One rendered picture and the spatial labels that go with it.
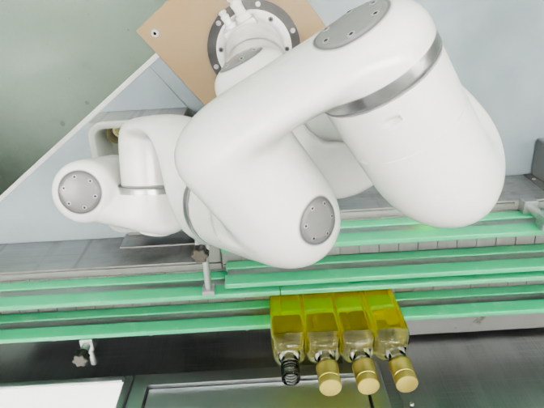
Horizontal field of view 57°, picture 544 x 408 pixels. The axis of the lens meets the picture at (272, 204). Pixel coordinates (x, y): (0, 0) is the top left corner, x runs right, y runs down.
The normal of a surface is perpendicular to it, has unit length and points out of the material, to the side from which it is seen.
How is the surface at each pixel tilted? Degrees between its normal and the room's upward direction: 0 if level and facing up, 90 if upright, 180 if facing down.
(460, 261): 90
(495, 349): 90
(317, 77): 51
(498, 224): 90
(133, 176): 26
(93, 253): 90
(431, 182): 15
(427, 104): 22
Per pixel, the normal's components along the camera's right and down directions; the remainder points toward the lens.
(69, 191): -0.04, 0.14
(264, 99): -0.53, -0.40
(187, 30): 0.06, 0.49
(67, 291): -0.05, -0.91
